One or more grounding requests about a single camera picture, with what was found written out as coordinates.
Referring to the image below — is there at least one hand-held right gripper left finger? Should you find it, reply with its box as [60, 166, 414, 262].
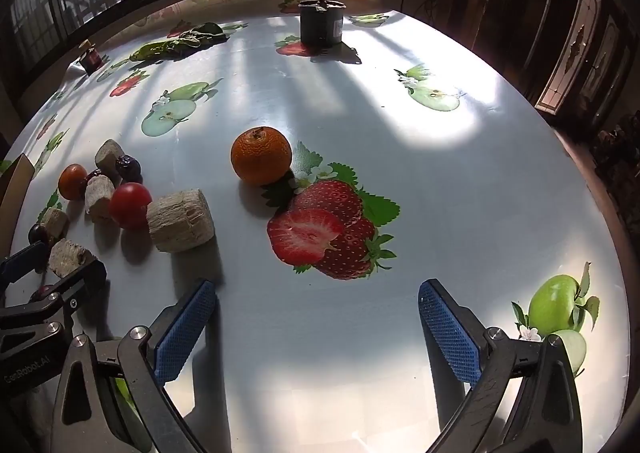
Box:
[50, 278, 221, 453]

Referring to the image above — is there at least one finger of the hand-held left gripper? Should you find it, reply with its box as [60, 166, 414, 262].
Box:
[0, 242, 49, 295]
[0, 259, 108, 334]

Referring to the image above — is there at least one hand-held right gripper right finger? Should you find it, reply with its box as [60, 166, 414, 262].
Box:
[418, 278, 583, 453]

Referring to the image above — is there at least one cardboard box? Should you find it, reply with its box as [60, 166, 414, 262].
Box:
[0, 153, 36, 259]

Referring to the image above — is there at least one red cherry tomato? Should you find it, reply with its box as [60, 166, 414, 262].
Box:
[109, 182, 153, 230]

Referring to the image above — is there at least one orange cherry tomato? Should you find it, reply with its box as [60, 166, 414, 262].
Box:
[58, 164, 89, 200]

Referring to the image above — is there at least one beige stone piece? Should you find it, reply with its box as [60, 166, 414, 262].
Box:
[146, 188, 217, 254]

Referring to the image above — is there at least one orange tangerine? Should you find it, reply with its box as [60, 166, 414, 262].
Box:
[230, 126, 293, 187]

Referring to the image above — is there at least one small dark jar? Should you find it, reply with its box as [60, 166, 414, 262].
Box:
[77, 39, 104, 75]

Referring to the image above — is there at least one fruit-printed tablecloth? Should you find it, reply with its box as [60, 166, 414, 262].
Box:
[0, 0, 630, 453]

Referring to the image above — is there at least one bunch of leafy greens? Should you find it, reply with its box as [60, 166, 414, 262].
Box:
[129, 22, 228, 63]

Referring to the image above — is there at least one wooden door with glass panels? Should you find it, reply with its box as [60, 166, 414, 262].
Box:
[395, 0, 640, 134]

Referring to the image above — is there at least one black clamp device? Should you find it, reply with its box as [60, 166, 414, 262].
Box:
[298, 0, 347, 48]

